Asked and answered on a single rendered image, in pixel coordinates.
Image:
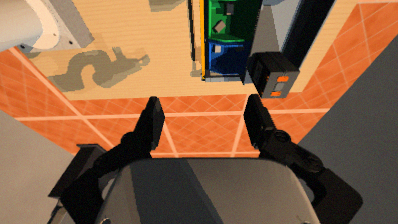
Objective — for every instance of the green bin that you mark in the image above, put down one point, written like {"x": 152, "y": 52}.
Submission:
{"x": 239, "y": 26}

